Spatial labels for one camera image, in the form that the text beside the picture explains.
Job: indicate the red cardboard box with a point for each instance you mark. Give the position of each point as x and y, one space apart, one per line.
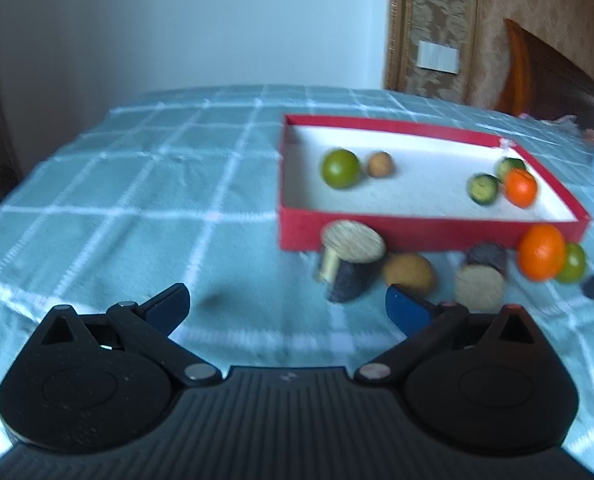
422 197

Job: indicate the ornate gold wall frame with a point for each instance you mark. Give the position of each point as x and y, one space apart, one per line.
397 35

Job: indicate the white wall switch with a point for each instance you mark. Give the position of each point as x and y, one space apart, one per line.
438 56

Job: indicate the wooden headboard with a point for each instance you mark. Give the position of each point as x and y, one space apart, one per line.
547 80

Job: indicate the green cucumber piece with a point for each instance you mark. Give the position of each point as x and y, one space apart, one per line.
510 165
483 189

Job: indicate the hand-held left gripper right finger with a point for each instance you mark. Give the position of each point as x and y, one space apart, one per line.
408 311

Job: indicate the green tomato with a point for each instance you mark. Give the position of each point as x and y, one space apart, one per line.
574 263
341 169

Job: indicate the eggplant half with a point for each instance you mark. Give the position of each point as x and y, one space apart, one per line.
482 276
352 242

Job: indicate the orange tangerine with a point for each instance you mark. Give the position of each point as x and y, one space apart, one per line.
542 252
521 188

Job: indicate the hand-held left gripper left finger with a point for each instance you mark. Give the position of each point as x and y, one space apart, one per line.
169 306

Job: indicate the brown round fruit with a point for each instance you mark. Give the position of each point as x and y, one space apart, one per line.
408 273
380 164

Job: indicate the pink grey cloth bundle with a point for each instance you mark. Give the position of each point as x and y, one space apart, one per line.
589 133

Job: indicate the green checked tablecloth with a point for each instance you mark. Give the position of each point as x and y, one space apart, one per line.
127 200

